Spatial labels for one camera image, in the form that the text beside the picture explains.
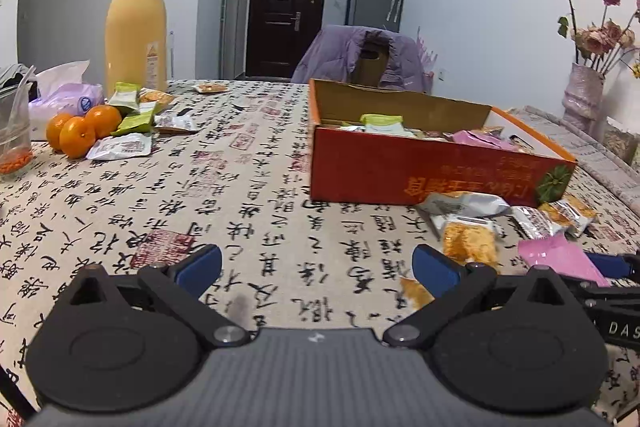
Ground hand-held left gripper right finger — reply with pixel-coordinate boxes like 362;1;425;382
382;243;571;349

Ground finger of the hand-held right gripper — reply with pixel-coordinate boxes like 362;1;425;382
569;282;640;308
582;251;640;281

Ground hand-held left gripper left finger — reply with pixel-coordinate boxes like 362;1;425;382
67;244;261;349

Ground orange crisp snack packet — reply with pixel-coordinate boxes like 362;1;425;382
399;277;436;310
442;214;501;267

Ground pink snack packet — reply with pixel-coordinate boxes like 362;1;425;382
517;234;612;288
452;129;521;152

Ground white orange crisp packet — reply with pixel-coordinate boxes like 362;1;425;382
539;196;599;238

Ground silver snack packet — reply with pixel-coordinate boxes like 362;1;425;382
416;191;512;219

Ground orange cardboard box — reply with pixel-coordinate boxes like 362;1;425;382
307;78;578;208

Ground green white snack bar packet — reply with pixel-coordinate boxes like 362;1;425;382
360;113;417;138

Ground grey quilted cloth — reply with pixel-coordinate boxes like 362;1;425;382
505;105;640;202

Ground clear storage jar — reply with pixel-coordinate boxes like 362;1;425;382
602;117;640;168

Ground dark print white packet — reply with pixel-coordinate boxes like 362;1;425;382
154;113;199;135

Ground pink ceramic vase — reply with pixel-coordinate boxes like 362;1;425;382
561;63;607;140

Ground orange fruit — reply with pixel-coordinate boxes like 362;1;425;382
46;113;73;152
84;105;122;139
59;117;97;159

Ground wooden chair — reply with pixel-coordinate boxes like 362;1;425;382
352;32;391;88

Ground purple tissue pack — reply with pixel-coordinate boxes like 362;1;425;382
28;61;106;140

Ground clear plastic cup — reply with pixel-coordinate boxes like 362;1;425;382
0;67;35;180

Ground dried pink roses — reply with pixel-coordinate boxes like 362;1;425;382
549;0;640;75

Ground purple jacket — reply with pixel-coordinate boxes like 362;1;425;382
291;25;436;95

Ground dark entrance door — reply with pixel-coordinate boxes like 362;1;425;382
245;0;329;80

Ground yellow bottle grey cap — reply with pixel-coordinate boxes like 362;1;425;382
105;0;168;100

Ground grey interior door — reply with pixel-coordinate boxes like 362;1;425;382
222;0;248;80

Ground purple wall decal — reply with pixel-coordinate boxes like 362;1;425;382
415;26;441;75

